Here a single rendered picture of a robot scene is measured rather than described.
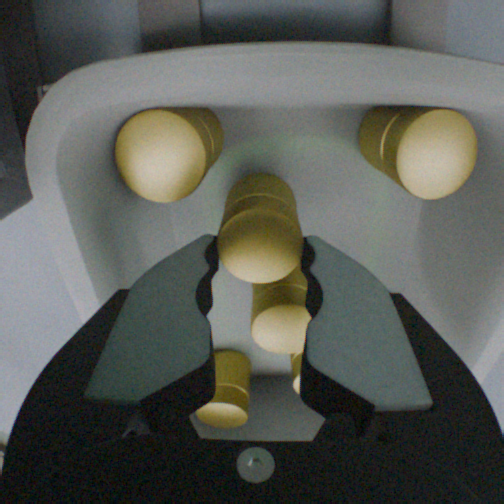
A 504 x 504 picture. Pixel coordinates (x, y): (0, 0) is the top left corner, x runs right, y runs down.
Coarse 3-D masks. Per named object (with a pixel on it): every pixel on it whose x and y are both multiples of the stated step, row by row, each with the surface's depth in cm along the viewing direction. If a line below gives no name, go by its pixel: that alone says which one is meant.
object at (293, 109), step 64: (128, 64) 6; (192, 64) 6; (256, 64) 6; (320, 64) 6; (384, 64) 6; (448, 64) 6; (64, 128) 7; (256, 128) 13; (320, 128) 13; (64, 192) 8; (128, 192) 12; (320, 192) 15; (384, 192) 15; (64, 256) 9; (128, 256) 12; (384, 256) 17; (448, 256) 13; (448, 320) 13; (256, 384) 22
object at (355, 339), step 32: (320, 256) 10; (320, 288) 9; (352, 288) 9; (384, 288) 9; (320, 320) 8; (352, 320) 8; (384, 320) 7; (320, 352) 7; (352, 352) 7; (384, 352) 7; (320, 384) 6; (352, 384) 6; (384, 384) 6; (416, 384) 6; (352, 416) 6
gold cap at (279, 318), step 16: (256, 288) 15; (272, 288) 14; (288, 288) 14; (304, 288) 14; (256, 304) 14; (272, 304) 13; (288, 304) 13; (304, 304) 13; (256, 320) 13; (272, 320) 13; (288, 320) 13; (304, 320) 13; (256, 336) 14; (272, 336) 14; (288, 336) 14; (304, 336) 14; (288, 352) 15
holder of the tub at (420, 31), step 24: (144, 0) 11; (168, 0) 11; (192, 0) 11; (408, 0) 11; (432, 0) 11; (144, 24) 12; (168, 24) 12; (192, 24) 12; (408, 24) 12; (432, 24) 11; (144, 48) 13; (168, 48) 13; (432, 48) 12
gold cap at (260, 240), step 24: (240, 192) 13; (264, 192) 12; (288, 192) 14; (240, 216) 11; (264, 216) 11; (288, 216) 11; (216, 240) 12; (240, 240) 11; (264, 240) 11; (288, 240) 11; (240, 264) 12; (264, 264) 12; (288, 264) 12
